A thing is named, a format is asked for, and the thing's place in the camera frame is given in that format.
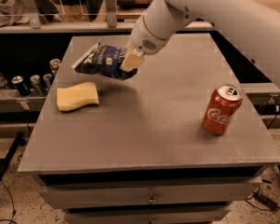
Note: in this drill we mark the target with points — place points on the metal bracket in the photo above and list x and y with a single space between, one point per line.
32 13
111 13

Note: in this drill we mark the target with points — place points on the grey drawer cabinet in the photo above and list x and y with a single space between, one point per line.
149 127

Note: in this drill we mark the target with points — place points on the upper drawer with handle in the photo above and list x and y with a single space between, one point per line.
202 190

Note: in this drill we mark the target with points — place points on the left metal bracket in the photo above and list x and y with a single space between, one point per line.
32 13

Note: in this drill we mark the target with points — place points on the silver can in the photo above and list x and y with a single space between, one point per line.
48 80

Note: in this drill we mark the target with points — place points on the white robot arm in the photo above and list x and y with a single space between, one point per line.
252 28

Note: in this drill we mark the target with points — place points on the grey side shelf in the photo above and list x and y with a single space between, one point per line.
11 101

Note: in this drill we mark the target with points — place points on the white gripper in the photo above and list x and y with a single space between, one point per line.
144 39

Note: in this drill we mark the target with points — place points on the green can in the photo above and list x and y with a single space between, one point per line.
37 85

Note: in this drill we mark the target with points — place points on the blue chip bag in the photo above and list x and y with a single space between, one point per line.
104 60

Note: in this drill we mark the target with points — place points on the black power adapter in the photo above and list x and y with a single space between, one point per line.
267 201

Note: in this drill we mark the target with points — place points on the middle metal bracket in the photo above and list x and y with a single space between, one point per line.
111 13

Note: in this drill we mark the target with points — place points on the orange-topped can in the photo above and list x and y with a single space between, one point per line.
54 66

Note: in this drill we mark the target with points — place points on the yellow sponge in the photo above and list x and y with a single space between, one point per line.
76 96

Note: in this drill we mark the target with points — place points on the dark blue can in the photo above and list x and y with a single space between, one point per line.
20 85

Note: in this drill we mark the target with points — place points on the lower drawer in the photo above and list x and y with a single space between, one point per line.
158 215

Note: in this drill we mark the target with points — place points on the black stand leg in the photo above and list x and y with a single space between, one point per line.
4 162

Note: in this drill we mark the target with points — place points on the red Coca-Cola can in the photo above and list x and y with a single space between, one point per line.
224 102

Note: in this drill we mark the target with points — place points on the grey cloth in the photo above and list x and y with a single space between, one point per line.
6 6

